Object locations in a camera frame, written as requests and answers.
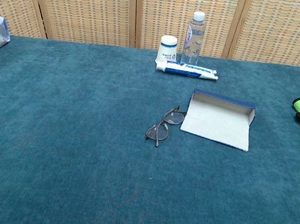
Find black eyeglasses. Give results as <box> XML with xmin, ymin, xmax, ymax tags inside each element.
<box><xmin>143</xmin><ymin>101</ymin><xmax>189</xmax><ymax>151</ymax></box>

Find blue cardboard glasses case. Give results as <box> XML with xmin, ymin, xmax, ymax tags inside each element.
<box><xmin>178</xmin><ymin>87</ymin><xmax>259</xmax><ymax>153</ymax></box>

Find white blue toothpaste tube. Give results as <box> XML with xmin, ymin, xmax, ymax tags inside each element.
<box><xmin>155</xmin><ymin>58</ymin><xmax>220</xmax><ymax>82</ymax></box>

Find white paper cup blue band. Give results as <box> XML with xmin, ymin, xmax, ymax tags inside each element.
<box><xmin>155</xmin><ymin>34</ymin><xmax>180</xmax><ymax>66</ymax></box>

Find teal table cloth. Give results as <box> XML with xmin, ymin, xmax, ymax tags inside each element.
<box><xmin>0</xmin><ymin>25</ymin><xmax>300</xmax><ymax>224</ymax></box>

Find clear plastic water bottle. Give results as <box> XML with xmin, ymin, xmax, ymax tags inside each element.
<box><xmin>180</xmin><ymin>10</ymin><xmax>208</xmax><ymax>67</ymax></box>

